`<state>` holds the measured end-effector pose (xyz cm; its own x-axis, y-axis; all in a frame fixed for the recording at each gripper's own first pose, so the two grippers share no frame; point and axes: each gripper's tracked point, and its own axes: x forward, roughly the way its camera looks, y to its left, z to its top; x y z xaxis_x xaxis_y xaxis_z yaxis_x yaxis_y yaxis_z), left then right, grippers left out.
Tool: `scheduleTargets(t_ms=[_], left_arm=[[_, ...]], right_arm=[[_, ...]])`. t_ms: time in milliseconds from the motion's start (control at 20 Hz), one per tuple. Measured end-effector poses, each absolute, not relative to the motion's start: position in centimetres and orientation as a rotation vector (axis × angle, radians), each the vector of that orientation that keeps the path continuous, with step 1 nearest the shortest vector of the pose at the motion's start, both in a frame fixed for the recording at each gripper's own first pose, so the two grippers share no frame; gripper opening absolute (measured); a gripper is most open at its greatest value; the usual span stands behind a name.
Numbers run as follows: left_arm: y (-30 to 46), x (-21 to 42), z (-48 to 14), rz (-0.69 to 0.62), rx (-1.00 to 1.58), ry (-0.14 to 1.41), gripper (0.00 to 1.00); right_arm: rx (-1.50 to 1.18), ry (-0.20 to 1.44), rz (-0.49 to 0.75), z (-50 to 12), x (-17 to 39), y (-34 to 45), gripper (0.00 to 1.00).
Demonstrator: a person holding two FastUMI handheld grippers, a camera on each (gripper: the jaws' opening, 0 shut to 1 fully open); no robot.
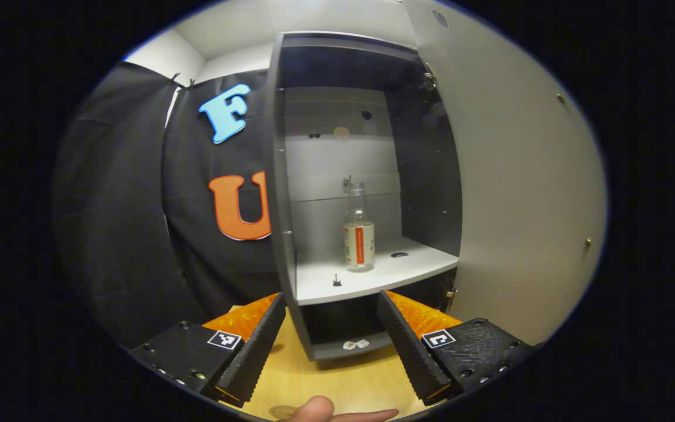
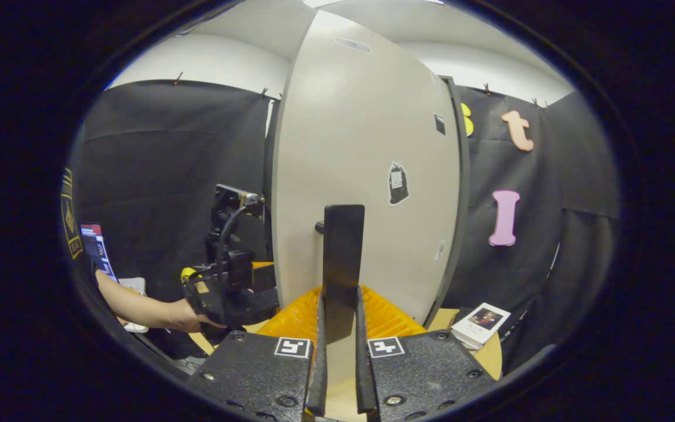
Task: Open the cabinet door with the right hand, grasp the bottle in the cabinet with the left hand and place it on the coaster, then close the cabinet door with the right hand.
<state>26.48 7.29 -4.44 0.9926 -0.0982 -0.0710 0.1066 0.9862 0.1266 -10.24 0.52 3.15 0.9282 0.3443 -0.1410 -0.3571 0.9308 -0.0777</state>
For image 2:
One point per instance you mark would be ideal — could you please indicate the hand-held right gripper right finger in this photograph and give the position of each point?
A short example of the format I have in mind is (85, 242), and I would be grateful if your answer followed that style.
(364, 375)

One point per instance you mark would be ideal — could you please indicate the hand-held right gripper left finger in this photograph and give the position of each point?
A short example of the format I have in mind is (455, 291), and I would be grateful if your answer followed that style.
(318, 375)

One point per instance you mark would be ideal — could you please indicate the white portrait cover book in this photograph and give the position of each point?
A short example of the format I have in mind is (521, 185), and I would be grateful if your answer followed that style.
(481, 322)

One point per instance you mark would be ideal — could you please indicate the black shirt yellow print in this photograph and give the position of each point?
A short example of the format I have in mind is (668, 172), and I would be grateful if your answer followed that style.
(71, 223)

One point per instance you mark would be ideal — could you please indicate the beige cabinet door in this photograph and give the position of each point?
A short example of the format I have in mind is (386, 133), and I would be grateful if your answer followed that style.
(343, 117)

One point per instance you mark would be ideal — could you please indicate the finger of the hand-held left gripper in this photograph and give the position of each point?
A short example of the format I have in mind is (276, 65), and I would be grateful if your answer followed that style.
(263, 265)

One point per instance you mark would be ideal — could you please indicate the black backdrop cloth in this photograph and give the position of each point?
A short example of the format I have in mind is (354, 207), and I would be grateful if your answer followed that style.
(156, 176)

